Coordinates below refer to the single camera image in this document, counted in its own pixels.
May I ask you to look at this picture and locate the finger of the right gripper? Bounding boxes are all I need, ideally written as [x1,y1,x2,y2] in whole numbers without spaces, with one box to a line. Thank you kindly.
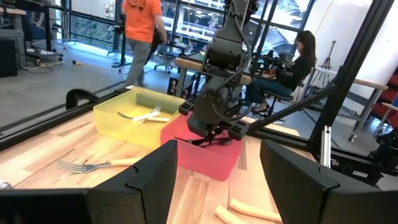
[202,130,216,146]
[215,131,231,147]

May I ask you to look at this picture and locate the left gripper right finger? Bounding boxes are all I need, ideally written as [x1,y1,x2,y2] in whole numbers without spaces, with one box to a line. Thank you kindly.
[260,139,398,224]

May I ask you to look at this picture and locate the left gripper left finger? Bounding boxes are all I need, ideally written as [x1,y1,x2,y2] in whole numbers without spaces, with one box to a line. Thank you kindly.
[0,139,178,224]

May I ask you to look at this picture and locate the red translucent plastic bin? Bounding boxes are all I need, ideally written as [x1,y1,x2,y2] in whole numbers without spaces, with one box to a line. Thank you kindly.
[160,112,243,182]

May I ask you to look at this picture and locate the wooden work table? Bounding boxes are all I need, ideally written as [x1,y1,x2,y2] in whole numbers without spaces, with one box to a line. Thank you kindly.
[174,57,252,98]

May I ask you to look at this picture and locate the black office chair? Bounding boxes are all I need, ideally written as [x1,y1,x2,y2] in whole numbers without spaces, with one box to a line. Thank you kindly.
[262,90,295,125]
[153,42,177,75]

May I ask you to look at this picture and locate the black background robot rig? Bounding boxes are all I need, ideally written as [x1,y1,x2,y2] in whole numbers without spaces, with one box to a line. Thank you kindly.
[257,51,295,78]

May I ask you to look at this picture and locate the yellow translucent plastic bin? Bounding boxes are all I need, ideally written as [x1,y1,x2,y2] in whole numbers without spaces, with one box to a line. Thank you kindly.
[93,86,187,151]

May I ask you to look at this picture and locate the person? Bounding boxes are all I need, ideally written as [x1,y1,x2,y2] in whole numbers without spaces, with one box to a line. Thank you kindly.
[248,30,318,114]
[121,0,168,88]

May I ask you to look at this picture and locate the black tripod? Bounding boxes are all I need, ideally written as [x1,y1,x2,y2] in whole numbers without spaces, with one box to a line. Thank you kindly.
[320,39,337,71]

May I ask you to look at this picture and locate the wooden table grey legs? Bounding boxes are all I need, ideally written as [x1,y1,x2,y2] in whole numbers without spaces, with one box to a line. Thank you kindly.
[312,67,389,142]

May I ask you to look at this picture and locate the red cabinet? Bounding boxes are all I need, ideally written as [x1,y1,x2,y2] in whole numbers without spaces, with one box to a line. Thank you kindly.
[371,73,398,128]

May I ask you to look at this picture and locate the black cabinet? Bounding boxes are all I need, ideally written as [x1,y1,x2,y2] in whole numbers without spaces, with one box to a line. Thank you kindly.
[0,39,19,78]

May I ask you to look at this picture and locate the desk with black legs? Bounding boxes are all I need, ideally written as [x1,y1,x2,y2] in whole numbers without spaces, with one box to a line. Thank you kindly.
[0,0,66,63]

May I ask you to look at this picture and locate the silver mounting bracket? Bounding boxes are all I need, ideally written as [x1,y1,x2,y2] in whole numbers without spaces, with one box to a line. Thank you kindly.
[320,125,332,169]

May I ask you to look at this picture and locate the black frame loop handle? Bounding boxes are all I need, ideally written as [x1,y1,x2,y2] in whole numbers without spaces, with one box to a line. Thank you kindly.
[65,88,100,111]

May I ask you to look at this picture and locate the black aluminium table frame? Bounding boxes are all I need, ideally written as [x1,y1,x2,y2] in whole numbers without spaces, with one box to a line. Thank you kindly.
[0,0,398,194]

